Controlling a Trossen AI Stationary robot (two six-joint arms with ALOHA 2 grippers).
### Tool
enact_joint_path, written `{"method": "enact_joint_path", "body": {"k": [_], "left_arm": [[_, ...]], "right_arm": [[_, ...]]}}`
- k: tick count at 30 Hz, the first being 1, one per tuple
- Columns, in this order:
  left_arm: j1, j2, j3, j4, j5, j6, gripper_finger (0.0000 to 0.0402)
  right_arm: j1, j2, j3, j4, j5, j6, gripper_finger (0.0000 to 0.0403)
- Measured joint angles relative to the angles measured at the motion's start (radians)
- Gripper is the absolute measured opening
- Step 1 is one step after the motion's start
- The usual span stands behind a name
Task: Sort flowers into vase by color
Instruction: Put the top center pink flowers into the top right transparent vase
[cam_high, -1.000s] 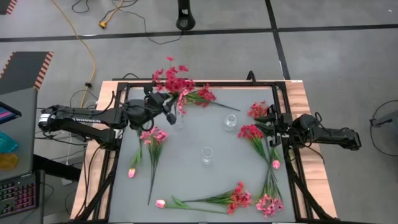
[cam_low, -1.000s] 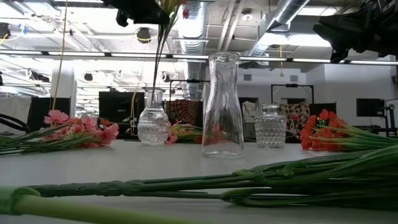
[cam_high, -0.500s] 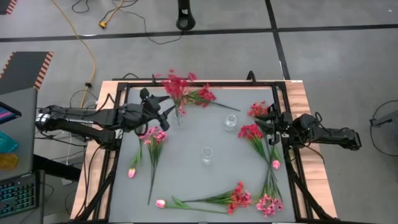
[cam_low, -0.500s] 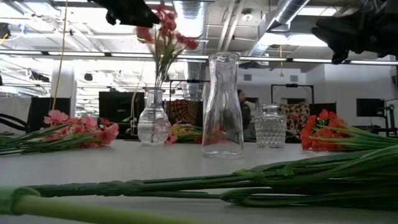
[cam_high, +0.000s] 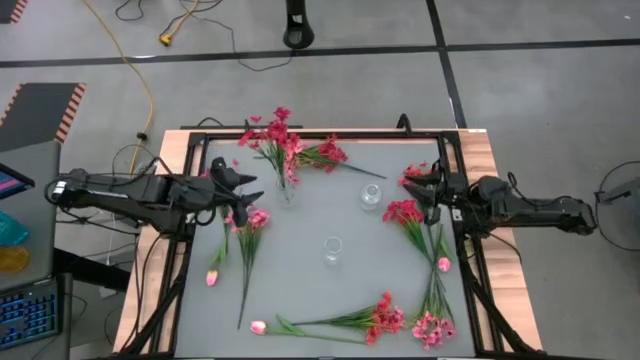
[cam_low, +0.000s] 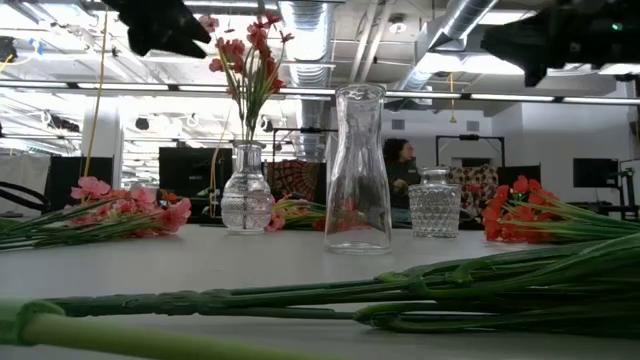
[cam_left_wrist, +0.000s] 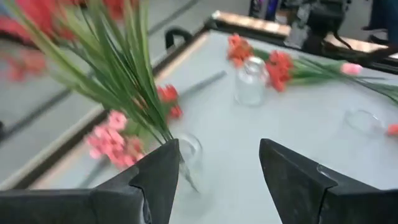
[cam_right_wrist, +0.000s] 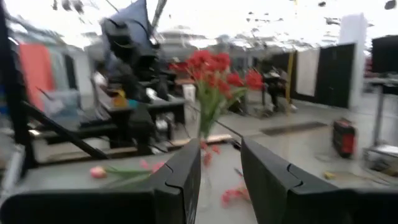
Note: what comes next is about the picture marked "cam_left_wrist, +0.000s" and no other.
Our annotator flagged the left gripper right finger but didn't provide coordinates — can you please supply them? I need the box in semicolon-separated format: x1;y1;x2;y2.
259;139;398;224

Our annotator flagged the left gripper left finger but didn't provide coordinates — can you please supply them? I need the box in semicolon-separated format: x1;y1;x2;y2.
0;139;181;224

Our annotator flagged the pink flower bunch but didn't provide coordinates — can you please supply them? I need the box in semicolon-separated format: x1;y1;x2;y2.
85;109;147;170

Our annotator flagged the red flower bunch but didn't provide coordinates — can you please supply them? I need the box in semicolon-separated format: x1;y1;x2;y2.
0;0;200;192

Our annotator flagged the pink tulip with green stem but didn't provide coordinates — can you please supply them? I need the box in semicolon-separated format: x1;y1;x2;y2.
253;48;364;77

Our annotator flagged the bulbous embossed glass vase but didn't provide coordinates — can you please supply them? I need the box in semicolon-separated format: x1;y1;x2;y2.
174;132;206;200

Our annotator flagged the tall smooth glass vase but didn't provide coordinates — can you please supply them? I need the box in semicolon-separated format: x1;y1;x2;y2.
343;108;386;138

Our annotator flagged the short diamond-cut glass vase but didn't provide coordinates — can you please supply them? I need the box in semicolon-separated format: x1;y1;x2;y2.
233;55;270;107

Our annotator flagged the light wooden side board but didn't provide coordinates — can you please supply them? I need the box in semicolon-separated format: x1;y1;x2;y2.
211;10;398;62

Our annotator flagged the black frame hook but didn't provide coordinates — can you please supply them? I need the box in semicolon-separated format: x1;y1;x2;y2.
164;26;194;50

